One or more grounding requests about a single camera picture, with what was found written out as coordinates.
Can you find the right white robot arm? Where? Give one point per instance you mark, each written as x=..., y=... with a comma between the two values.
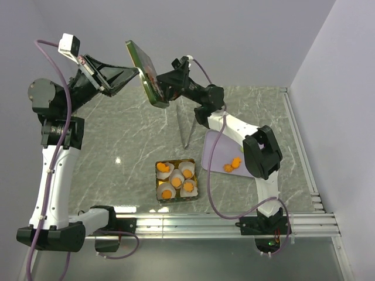
x=261, y=152

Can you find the white paper cup front-right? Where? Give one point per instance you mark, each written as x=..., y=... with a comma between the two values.
x=194, y=193

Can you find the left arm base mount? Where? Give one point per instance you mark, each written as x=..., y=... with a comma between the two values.
x=108, y=239

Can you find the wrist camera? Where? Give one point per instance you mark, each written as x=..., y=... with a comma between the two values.
x=69, y=46
x=190, y=58

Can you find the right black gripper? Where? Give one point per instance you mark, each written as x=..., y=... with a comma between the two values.
x=175, y=81

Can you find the green christmas cookie tin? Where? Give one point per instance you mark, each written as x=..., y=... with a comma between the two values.
x=177, y=198

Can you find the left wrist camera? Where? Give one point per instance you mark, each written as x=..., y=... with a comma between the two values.
x=69, y=46

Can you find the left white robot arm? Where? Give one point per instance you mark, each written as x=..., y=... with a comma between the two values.
x=51, y=228

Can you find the gold tin lid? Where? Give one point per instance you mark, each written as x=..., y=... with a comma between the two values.
x=147, y=75

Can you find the white paper cup back-right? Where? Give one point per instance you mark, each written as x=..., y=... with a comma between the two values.
x=187, y=165

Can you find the flower shaped cookie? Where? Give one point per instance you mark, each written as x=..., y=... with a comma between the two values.
x=188, y=186

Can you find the white paper cup back-left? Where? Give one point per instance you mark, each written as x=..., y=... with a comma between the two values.
x=163, y=176

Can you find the white paper cup centre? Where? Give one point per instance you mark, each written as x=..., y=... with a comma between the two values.
x=177, y=173

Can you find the lilac plastic tray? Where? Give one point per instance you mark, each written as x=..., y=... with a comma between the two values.
x=225, y=151

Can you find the metal tongs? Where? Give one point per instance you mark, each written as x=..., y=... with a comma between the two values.
x=186, y=124

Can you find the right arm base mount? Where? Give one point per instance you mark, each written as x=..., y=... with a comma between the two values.
x=268, y=231

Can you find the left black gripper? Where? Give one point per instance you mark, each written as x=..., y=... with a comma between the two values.
x=108, y=79

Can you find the white paper cup front-left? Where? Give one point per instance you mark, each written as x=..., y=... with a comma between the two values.
x=165, y=186

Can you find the aluminium rail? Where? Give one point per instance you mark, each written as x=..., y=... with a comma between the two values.
x=206, y=225

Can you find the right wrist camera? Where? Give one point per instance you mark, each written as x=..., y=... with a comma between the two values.
x=190, y=58

